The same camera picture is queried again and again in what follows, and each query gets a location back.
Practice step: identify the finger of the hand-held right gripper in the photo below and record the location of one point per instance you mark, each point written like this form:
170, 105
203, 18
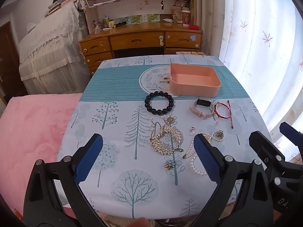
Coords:
291, 132
266, 149

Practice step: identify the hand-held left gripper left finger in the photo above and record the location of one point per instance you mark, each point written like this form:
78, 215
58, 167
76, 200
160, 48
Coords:
88, 156

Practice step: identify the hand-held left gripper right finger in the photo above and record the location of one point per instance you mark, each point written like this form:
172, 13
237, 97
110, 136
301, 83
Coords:
207, 157

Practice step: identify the pale flower brooch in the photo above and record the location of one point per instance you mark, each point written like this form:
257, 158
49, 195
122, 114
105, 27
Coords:
217, 124
170, 165

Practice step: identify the pink smartwatch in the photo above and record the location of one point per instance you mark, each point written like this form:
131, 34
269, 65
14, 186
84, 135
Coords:
205, 102

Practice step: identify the pink plastic box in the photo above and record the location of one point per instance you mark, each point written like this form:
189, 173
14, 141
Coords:
194, 89

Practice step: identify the gold round pendant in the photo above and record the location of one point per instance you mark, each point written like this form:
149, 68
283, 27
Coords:
169, 120

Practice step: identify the pink blanket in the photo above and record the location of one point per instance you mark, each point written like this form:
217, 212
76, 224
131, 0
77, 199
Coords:
30, 134

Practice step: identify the tree print tablecloth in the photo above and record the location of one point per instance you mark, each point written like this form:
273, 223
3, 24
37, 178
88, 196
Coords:
118, 80

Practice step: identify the white floral curtain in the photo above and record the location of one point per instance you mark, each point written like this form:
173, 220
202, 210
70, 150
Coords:
255, 52

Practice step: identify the yellow cardboard box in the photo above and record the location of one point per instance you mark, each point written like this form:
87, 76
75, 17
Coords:
189, 52

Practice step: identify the white lace cover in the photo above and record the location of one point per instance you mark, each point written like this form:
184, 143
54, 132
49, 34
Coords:
47, 52

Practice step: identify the brown wooden door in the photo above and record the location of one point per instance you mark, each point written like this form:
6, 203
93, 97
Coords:
7, 63

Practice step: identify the wooden desk with drawers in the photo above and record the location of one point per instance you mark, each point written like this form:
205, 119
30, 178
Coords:
135, 40

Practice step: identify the small figurine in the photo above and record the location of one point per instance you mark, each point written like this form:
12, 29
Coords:
97, 27

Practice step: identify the red flat box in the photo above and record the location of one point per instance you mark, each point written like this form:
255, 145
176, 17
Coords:
194, 27

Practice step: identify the yellow pen cup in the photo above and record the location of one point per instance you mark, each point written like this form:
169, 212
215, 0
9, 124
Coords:
106, 23

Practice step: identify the black flashlight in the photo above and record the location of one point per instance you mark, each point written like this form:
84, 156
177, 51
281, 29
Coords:
120, 24

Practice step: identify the red white cup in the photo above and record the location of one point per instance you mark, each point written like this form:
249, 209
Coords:
186, 17

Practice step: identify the white tube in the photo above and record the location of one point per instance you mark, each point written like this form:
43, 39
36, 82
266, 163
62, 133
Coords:
167, 20

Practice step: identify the brown patterned cup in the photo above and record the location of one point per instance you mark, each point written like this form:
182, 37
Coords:
176, 16

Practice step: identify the stack of books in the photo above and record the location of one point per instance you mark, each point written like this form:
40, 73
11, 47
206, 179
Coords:
56, 6

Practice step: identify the pink patterned pouch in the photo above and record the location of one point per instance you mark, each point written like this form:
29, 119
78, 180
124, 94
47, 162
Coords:
181, 3

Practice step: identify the hanging keys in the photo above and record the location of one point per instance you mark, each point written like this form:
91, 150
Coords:
162, 4

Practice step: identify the wooden bookshelf hutch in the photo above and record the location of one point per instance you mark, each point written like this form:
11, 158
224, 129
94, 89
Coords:
132, 2

